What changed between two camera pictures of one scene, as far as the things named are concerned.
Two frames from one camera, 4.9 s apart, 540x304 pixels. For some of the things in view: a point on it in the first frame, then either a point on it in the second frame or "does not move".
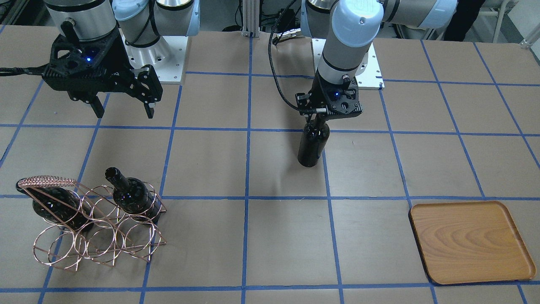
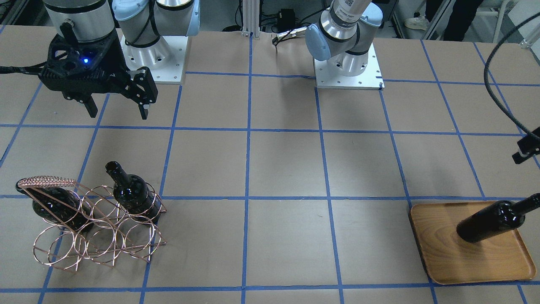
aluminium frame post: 251,11 does not move
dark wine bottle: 316,134 -> 498,218
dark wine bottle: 60,206 does not move
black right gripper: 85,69 does not move
